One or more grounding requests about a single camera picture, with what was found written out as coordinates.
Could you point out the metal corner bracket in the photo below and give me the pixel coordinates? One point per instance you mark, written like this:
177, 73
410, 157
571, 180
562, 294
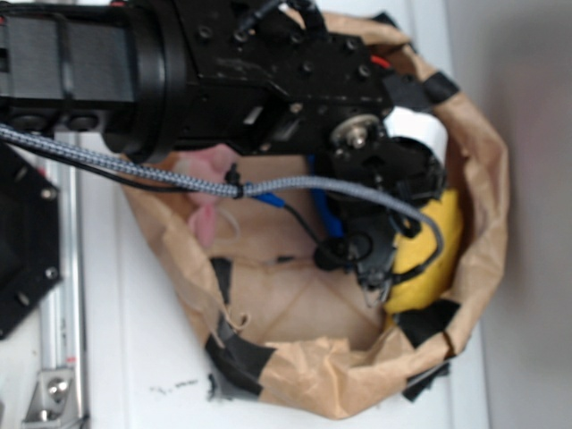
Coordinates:
54, 402

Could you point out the aluminium extrusion rail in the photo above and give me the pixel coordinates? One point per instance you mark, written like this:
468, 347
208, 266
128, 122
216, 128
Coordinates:
62, 310

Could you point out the brown paper bag basin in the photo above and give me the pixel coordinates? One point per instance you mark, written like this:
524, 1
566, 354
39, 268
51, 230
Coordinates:
279, 328

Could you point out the blue plastic bottle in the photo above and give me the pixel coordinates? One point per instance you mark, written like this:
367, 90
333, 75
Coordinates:
331, 222

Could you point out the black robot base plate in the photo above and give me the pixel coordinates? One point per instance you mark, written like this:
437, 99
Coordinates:
30, 238

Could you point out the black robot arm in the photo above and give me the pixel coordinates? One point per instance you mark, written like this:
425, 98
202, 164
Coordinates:
235, 99

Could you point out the yellow cloth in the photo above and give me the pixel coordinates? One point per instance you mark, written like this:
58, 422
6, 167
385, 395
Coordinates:
428, 286

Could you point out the pink plush toy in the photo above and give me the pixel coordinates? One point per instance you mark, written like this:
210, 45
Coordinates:
211, 164

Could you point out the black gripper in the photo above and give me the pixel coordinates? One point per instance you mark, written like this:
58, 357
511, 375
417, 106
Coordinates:
402, 156

